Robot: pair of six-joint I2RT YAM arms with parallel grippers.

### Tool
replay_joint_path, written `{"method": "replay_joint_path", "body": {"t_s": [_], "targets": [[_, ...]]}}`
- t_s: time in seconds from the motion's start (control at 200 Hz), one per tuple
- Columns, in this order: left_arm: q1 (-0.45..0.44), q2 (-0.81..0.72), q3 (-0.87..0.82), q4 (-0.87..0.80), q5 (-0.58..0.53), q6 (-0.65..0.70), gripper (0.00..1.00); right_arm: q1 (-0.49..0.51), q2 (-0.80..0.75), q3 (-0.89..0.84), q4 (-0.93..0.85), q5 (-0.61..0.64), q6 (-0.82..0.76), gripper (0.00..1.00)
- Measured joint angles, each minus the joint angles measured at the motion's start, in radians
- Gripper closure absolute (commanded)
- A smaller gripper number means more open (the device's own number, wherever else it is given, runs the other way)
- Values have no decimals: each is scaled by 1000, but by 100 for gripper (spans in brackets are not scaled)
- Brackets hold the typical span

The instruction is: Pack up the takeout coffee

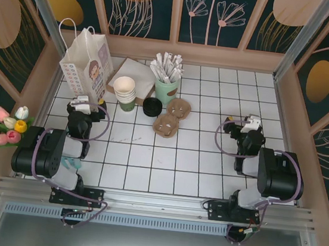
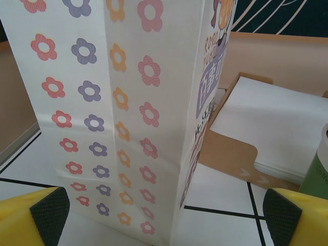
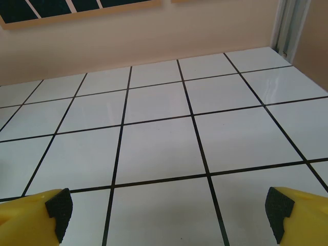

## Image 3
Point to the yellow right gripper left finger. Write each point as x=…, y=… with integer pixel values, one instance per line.
x=25, y=220

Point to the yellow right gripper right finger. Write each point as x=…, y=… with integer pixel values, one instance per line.
x=307, y=220

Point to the aluminium frame post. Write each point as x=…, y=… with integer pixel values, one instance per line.
x=287, y=25

